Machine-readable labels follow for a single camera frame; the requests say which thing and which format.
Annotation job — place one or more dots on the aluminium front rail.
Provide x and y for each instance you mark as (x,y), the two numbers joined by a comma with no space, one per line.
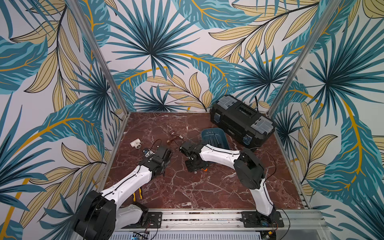
(225,224)

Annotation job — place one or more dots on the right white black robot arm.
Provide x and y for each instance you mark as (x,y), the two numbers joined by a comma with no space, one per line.
(249,170)

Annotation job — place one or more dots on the right aluminium corner post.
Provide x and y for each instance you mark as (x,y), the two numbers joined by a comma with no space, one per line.
(323,21)

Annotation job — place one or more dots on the aluminium corner post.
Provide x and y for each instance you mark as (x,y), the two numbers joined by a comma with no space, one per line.
(323,21)
(86,28)

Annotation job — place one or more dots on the white pipe tee fitting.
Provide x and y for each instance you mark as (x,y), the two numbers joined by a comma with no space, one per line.
(136,144)

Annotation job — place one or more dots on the left aluminium corner post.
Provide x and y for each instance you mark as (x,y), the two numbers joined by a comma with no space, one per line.
(86,28)

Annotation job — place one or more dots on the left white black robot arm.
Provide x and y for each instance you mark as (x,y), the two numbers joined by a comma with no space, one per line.
(101,213)

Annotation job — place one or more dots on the teal plastic storage box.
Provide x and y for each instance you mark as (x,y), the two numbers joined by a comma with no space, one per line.
(215,137)

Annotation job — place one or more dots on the black plastic toolbox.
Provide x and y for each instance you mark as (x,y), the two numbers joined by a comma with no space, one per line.
(244,124)

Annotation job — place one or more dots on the yellow handle pliers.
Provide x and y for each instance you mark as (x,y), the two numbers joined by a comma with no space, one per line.
(138,195)

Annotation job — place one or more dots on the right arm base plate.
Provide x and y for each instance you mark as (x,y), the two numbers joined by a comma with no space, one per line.
(253,219)

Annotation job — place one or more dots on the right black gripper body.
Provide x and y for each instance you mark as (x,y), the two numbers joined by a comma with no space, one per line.
(194,163)

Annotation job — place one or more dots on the red clear handle screwdriver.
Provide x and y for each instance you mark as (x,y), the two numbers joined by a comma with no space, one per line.
(174,138)

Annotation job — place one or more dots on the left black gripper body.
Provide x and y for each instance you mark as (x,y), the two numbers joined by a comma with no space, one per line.
(165,164)

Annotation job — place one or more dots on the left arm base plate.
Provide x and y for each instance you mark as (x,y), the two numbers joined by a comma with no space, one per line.
(150,220)

